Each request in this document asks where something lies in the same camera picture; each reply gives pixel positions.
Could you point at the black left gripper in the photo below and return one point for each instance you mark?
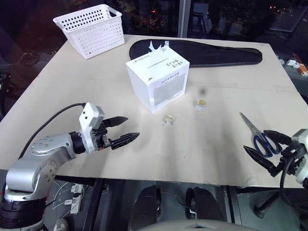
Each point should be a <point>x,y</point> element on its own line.
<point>101,139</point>

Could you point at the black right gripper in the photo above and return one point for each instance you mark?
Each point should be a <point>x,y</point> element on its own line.
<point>292,158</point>

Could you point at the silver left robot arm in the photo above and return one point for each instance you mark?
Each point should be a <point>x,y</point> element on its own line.
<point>36,166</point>

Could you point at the white cardboard box with slot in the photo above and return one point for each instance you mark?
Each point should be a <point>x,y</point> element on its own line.
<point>158,81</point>

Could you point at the black stand foot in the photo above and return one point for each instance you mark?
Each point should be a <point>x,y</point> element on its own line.
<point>264,207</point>

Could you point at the dark rounded shape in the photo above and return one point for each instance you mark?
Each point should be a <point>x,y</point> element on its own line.
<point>204,204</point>
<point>145,207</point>

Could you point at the white and orange small boxes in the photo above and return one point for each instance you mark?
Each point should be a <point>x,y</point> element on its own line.
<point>298,65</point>

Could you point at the white paper scrap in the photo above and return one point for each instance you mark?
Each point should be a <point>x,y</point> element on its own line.
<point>154,47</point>

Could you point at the white perforated plastic basket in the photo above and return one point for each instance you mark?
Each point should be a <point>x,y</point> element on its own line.
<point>96,36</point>

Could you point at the grey robot torso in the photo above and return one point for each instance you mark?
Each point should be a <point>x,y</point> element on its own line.
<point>195,225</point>

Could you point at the black fabric racket case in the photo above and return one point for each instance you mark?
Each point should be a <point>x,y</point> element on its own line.
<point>216,54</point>

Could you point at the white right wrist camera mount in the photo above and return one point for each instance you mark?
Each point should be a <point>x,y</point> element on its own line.
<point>302,142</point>

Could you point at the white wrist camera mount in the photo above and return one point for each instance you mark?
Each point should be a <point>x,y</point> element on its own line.
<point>87,118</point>
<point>302,142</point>

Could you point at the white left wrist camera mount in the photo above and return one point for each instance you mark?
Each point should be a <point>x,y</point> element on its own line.
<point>87,118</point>

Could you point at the grey window frame post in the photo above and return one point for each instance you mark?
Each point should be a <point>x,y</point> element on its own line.
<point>184,16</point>

